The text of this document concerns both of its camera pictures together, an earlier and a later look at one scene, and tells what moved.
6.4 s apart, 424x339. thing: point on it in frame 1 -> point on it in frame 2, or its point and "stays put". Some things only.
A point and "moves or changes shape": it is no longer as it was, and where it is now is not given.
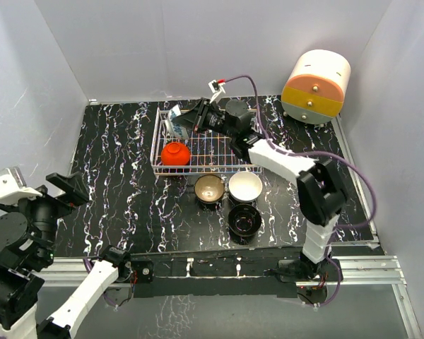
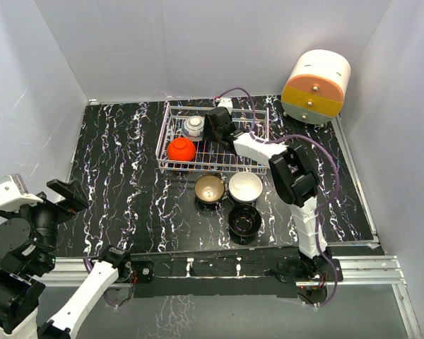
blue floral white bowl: (173, 128) moves or changes shape
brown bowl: (208, 188) stays put
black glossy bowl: (244, 219) stays put
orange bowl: (175, 154) moves or changes shape
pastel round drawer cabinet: (313, 92) stays put
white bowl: (245, 186) stays put
